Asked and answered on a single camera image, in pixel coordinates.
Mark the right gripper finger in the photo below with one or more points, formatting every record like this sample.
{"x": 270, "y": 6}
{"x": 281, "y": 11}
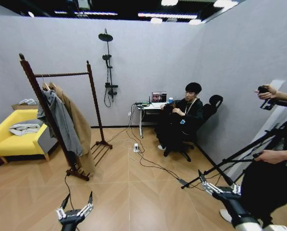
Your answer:
{"x": 209, "y": 185}
{"x": 235, "y": 188}

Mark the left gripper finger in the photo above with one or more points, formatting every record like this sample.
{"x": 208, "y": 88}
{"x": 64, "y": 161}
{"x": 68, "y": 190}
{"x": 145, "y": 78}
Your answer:
{"x": 86, "y": 208}
{"x": 62, "y": 209}

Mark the black camera tripod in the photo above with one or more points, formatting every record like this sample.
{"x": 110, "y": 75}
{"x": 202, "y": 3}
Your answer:
{"x": 253, "y": 144}

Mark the black handheld device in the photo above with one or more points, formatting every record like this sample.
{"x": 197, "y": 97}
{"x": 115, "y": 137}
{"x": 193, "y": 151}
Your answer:
{"x": 167, "y": 108}

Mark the black camera rig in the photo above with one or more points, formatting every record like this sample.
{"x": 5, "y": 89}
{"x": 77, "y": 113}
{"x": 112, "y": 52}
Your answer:
{"x": 269, "y": 104}

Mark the person's forearm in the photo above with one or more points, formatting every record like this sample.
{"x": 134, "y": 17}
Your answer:
{"x": 286, "y": 95}

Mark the pale right robot arm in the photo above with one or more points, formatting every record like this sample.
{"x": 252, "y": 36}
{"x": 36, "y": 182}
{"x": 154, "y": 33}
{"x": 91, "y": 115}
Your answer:
{"x": 265, "y": 228}

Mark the grey hanging garment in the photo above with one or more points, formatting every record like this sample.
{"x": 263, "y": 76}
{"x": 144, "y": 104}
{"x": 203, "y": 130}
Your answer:
{"x": 64, "y": 120}

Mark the pale crumpled garment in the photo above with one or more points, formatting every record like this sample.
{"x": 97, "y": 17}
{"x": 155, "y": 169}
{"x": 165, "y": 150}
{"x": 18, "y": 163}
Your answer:
{"x": 23, "y": 128}

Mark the wooden clothes hanger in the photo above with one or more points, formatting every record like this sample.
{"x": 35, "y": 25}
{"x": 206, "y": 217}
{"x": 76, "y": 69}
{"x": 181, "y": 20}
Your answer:
{"x": 52, "y": 84}
{"x": 45, "y": 85}

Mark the standing person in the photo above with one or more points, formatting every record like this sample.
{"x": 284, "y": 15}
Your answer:
{"x": 268, "y": 187}

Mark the white leaning board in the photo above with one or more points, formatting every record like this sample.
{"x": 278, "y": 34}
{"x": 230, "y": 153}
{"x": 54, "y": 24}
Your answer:
{"x": 270, "y": 130}

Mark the seated person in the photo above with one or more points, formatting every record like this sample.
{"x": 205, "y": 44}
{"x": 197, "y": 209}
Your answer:
{"x": 191, "y": 115}

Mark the white power strip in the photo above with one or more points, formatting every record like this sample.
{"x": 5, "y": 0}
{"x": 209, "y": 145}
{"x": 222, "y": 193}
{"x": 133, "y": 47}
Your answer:
{"x": 135, "y": 147}

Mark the yellow armchair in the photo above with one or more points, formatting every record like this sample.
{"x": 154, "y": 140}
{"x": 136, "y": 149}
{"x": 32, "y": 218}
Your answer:
{"x": 16, "y": 144}

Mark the black office chair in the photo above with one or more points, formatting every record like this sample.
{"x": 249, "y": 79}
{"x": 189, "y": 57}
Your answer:
{"x": 211, "y": 106}

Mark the tan hanging coat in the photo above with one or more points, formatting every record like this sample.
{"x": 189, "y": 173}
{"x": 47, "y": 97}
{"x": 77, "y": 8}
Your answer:
{"x": 82, "y": 127}

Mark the blue cup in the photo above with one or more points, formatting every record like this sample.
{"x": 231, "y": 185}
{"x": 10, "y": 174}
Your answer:
{"x": 171, "y": 99}

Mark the white folding desk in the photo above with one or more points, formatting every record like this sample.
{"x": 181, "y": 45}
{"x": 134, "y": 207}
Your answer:
{"x": 150, "y": 108}

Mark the open laptop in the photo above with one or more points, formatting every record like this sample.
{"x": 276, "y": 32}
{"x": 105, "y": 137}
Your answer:
{"x": 159, "y": 96}

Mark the dark wooden clothes rack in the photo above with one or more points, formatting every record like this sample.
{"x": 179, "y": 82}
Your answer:
{"x": 96, "y": 101}

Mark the cardboard box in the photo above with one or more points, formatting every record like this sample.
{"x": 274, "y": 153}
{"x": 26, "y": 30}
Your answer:
{"x": 19, "y": 107}

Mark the white hangers in box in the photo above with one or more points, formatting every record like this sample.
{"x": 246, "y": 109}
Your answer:
{"x": 28, "y": 101}

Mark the black shower mixer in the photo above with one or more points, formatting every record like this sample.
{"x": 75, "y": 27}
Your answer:
{"x": 111, "y": 85}

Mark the black hand shower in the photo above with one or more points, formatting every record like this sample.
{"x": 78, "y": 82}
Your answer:
{"x": 106, "y": 57}

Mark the round ceiling light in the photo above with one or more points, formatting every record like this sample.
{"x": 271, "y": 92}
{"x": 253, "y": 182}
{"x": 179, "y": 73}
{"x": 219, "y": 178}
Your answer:
{"x": 156, "y": 20}
{"x": 196, "y": 21}
{"x": 169, "y": 2}

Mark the black shower column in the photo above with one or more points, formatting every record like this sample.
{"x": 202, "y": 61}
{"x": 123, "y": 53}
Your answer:
{"x": 106, "y": 36}

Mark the long ceiling light strip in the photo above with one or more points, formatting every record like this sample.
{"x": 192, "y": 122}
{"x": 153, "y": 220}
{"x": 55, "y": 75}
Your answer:
{"x": 167, "y": 15}

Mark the short ceiling light strip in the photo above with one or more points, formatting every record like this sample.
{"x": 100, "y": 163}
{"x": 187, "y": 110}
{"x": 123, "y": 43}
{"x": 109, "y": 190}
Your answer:
{"x": 102, "y": 13}

